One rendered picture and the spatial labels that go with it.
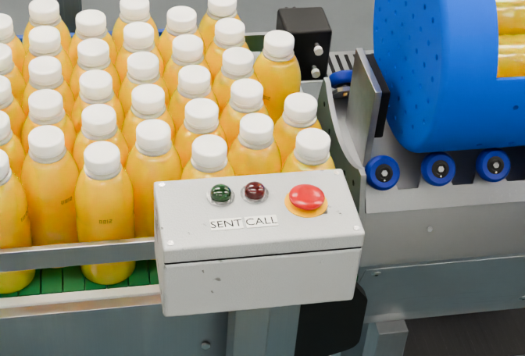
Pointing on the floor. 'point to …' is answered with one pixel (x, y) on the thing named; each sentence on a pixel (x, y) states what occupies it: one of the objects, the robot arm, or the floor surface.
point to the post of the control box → (248, 332)
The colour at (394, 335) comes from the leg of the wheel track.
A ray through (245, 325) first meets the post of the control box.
